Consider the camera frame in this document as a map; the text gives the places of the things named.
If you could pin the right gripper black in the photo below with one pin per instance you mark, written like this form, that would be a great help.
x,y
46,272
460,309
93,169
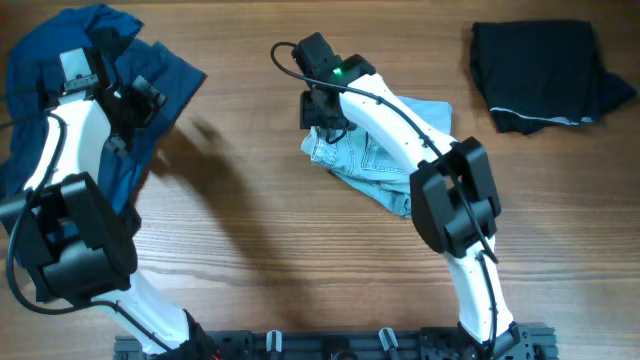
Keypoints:
x,y
309,117

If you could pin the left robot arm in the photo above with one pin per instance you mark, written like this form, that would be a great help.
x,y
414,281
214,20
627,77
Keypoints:
x,y
68,249

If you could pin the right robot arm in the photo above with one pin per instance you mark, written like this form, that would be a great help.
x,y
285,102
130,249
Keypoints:
x,y
454,200

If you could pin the dark blue shirt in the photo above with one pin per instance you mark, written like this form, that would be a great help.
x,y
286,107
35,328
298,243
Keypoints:
x,y
154,86

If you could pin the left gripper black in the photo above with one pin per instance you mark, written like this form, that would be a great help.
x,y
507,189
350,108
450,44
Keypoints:
x,y
146,110

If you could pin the light blue denim shorts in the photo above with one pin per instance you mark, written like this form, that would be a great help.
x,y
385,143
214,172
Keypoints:
x,y
354,156

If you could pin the black folded garment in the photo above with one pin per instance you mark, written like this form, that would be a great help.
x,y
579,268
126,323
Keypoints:
x,y
535,74

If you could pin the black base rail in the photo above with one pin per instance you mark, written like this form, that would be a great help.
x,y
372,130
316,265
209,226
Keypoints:
x,y
522,341

